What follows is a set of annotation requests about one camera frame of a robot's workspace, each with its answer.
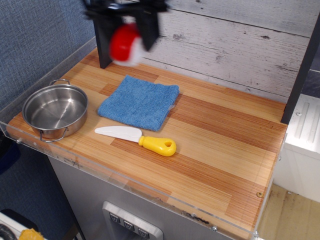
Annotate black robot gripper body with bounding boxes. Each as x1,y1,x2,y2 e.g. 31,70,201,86
83,0,169,22

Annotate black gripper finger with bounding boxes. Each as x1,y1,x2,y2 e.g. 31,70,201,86
135,11,160,52

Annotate red and white toy sushi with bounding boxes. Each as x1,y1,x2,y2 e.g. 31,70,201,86
109,22,145,67

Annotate stainless steel pot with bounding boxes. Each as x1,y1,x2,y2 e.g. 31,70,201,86
21,79,89,143

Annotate blue folded cloth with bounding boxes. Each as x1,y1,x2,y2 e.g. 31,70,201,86
97,75,180,132

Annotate clear acrylic table guard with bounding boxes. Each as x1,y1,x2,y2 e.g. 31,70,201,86
0,39,287,240

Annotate grey toy fridge body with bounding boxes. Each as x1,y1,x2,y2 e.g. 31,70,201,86
49,157,227,240

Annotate silver dispenser button panel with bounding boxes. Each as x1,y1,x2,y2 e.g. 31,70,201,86
102,201,164,240

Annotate white side cabinet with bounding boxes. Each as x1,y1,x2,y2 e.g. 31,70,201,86
273,94,320,202

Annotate dark grey left post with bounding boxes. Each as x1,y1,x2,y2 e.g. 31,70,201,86
89,0,123,70

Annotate dark grey post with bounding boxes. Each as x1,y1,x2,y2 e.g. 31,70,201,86
280,15,320,125
89,0,123,70

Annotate yellow-handled white toy knife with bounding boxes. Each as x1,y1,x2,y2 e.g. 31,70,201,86
94,126,177,157

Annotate dark grey right post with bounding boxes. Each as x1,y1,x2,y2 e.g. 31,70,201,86
280,15,320,125

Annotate yellow object with black hose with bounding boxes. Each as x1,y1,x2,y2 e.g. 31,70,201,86
0,224,45,240

